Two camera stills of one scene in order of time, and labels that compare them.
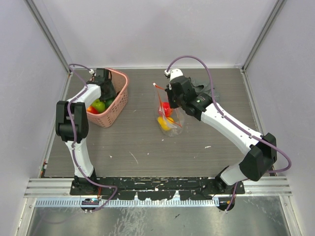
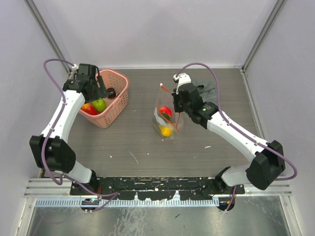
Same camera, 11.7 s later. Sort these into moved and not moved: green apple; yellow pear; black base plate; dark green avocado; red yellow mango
Moved: dark green avocado; yellow pear
Not moved: red yellow mango; black base plate; green apple
